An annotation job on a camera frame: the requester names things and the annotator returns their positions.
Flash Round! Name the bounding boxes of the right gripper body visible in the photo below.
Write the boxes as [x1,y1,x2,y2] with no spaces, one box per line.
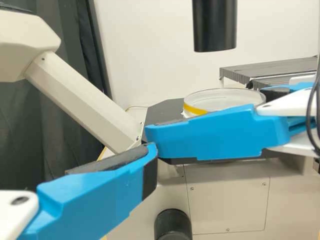
[256,86,320,158]

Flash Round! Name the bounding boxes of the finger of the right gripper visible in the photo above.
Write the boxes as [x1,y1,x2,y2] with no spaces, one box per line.
[144,103,296,162]
[259,81,315,101]

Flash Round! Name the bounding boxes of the black platform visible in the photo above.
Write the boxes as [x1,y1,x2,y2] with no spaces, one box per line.
[250,74,292,89]
[219,56,319,81]

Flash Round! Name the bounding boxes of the petri dish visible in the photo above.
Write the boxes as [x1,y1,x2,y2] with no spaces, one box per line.
[181,87,266,120]

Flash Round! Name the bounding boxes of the cream microscope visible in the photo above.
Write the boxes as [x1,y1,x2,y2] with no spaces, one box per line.
[0,0,320,240]

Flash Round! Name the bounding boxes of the black cable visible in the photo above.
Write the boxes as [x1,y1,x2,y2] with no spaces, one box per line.
[306,74,320,154]

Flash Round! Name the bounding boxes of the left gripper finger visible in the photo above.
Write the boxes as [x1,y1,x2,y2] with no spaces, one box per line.
[18,142,159,240]

